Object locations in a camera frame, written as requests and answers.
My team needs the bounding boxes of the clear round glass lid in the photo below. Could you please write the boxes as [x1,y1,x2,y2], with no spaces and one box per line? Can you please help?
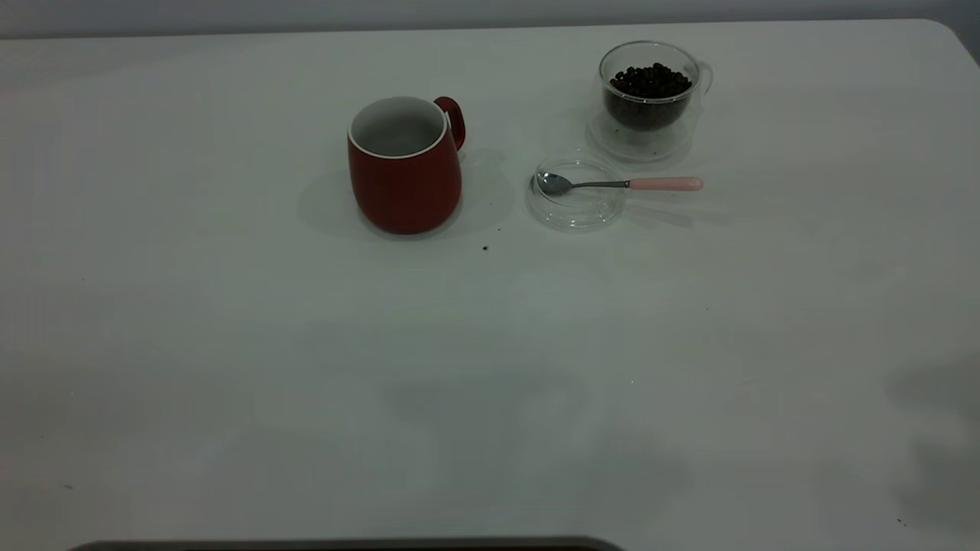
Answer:
[524,155,629,233]

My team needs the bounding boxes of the red ceramic mug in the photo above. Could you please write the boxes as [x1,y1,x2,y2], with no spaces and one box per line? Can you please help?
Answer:
[347,96,466,236]

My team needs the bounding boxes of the dark coffee beans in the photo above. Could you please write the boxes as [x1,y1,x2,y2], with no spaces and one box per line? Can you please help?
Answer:
[605,63,694,131]

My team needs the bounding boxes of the metal spoon with pink handle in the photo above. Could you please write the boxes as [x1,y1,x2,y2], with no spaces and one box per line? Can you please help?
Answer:
[534,171,704,197]

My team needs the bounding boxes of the clear double-walled glass cup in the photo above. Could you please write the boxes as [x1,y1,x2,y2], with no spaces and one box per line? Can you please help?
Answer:
[587,40,714,164]

